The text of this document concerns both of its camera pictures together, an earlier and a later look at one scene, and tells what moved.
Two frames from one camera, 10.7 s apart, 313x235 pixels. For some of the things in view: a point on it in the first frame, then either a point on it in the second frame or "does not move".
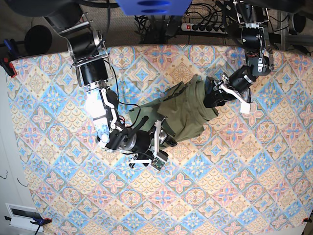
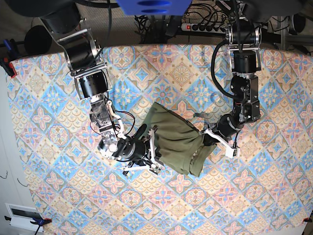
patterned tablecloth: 248,173 does not move
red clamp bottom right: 307,220 does not move
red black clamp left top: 8,66 does not move
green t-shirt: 182,109 -> 179,144
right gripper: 240,80 -> 225,131
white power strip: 190,27 does not move
